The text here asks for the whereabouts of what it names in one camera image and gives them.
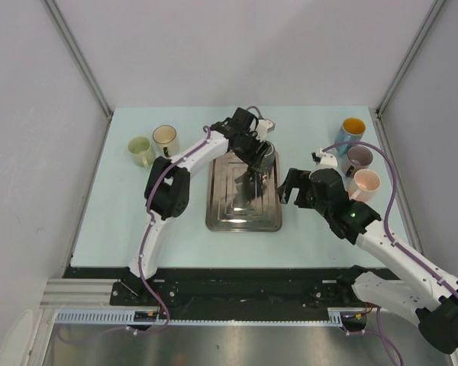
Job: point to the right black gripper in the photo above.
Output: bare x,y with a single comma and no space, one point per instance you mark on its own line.
295,179

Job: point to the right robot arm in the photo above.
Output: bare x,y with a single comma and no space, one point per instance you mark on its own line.
427,296

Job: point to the steel tray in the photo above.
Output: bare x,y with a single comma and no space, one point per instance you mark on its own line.
242,200

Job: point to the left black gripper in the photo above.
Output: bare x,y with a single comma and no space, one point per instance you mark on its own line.
253,158

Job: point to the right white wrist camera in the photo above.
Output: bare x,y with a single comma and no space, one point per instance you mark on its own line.
324,160

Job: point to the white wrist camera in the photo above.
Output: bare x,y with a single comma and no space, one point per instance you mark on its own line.
324,160
263,128

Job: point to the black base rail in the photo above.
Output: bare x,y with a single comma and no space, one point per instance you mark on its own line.
242,288

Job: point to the right aluminium frame post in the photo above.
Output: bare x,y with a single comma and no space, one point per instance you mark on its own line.
427,25

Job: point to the cream mug black handle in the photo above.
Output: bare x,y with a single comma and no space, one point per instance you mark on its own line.
166,140

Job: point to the white slotted cable duct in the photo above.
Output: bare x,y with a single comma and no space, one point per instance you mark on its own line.
147,316

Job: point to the dark grey mug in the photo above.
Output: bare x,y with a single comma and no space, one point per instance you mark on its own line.
267,155

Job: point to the aluminium frame post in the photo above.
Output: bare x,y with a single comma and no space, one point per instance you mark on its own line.
60,23
427,25

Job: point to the green mug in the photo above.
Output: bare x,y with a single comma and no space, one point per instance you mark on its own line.
141,151

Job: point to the pink orange mug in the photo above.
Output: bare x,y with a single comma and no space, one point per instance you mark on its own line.
364,185

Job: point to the blue butterfly mug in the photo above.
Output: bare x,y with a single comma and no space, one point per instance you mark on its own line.
350,130

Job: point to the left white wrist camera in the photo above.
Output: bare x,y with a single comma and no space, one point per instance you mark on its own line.
263,128

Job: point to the aluminium profile bar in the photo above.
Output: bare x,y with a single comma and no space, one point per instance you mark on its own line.
77,294

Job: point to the purple mug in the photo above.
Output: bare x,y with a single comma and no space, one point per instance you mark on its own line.
356,158

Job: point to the left aluminium frame post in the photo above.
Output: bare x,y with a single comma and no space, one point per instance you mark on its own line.
60,23

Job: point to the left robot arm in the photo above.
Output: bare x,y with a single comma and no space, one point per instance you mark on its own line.
168,186

